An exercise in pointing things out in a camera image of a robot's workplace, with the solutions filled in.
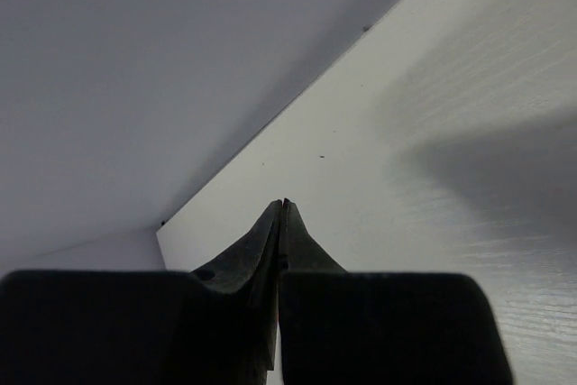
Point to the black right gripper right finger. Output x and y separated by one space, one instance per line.
341 327

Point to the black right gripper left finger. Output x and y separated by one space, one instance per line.
212 325

